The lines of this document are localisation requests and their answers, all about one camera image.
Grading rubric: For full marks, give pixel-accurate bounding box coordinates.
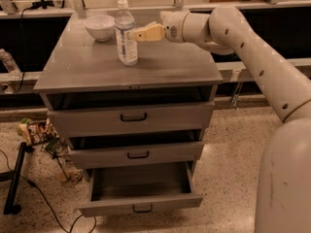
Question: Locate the grey middle drawer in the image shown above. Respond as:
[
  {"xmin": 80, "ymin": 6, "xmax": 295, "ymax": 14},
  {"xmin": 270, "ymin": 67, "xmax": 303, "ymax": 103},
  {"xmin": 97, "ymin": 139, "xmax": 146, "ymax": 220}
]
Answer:
[{"xmin": 69, "ymin": 142, "xmax": 203, "ymax": 169}]

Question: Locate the grey drawer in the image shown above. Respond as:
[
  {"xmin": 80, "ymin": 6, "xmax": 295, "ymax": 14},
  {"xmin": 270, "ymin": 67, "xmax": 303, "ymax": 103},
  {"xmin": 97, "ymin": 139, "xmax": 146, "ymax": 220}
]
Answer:
[
  {"xmin": 79, "ymin": 162, "xmax": 203, "ymax": 217},
  {"xmin": 69, "ymin": 142, "xmax": 203, "ymax": 169},
  {"xmin": 48, "ymin": 102, "xmax": 214, "ymax": 138}
]

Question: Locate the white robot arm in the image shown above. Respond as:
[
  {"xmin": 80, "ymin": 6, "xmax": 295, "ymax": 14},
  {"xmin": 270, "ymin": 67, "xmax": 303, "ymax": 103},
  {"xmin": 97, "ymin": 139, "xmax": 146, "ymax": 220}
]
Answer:
[{"xmin": 127, "ymin": 5, "xmax": 311, "ymax": 233}]

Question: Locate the snack bag on floor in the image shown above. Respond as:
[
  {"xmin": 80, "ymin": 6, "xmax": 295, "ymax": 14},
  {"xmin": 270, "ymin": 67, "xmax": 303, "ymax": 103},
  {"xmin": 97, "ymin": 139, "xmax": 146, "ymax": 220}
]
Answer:
[{"xmin": 17, "ymin": 118, "xmax": 58, "ymax": 146}]

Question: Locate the grey top drawer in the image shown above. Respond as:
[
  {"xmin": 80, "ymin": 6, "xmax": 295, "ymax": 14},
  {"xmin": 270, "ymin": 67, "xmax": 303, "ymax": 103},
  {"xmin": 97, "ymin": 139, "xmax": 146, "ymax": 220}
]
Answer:
[{"xmin": 48, "ymin": 102, "xmax": 214, "ymax": 138}]

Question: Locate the grey metal railing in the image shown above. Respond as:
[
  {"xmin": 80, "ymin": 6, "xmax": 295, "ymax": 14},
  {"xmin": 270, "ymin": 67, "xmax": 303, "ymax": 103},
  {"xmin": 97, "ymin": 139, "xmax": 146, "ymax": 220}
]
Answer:
[{"xmin": 0, "ymin": 0, "xmax": 311, "ymax": 95}]

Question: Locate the black stand leg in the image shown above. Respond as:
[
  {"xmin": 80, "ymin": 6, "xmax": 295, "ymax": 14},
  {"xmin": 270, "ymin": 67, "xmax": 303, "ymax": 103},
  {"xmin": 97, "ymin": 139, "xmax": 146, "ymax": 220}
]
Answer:
[{"xmin": 0, "ymin": 142, "xmax": 31, "ymax": 215}]

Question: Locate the white ceramic bowl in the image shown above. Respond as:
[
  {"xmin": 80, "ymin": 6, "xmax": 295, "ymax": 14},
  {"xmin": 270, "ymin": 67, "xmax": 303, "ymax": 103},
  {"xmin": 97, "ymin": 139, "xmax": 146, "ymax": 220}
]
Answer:
[{"xmin": 84, "ymin": 15, "xmax": 115, "ymax": 42}]

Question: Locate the black floor cable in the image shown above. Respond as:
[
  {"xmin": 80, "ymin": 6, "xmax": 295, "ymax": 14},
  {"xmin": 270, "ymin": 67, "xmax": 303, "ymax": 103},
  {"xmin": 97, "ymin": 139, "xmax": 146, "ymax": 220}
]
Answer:
[{"xmin": 0, "ymin": 149, "xmax": 97, "ymax": 233}]

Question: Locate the clear plastic water bottle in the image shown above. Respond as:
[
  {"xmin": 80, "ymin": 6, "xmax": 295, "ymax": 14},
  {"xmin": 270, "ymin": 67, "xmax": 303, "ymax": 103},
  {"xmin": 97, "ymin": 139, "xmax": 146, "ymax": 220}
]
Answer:
[{"xmin": 115, "ymin": 0, "xmax": 138, "ymax": 66}]

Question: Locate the clear bottle at left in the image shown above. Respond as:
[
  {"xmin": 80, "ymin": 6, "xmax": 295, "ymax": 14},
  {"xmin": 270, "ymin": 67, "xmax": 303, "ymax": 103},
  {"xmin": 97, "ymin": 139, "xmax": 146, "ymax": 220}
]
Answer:
[{"xmin": 0, "ymin": 49, "xmax": 21, "ymax": 79}]

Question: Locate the grey bottom drawer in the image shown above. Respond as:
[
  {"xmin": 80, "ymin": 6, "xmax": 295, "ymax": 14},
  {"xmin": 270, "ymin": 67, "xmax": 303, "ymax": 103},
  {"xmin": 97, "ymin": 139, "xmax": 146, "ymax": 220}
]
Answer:
[{"xmin": 79, "ymin": 162, "xmax": 203, "ymax": 217}]

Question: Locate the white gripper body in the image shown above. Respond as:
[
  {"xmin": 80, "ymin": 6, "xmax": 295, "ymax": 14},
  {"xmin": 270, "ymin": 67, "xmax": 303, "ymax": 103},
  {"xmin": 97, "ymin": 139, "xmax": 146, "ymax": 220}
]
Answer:
[{"xmin": 160, "ymin": 11, "xmax": 188, "ymax": 43}]

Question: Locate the grey drawer cabinet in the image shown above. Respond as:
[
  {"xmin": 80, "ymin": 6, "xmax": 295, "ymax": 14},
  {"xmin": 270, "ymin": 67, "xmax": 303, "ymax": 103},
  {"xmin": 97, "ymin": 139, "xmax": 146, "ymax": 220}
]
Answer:
[{"xmin": 33, "ymin": 7, "xmax": 225, "ymax": 182}]

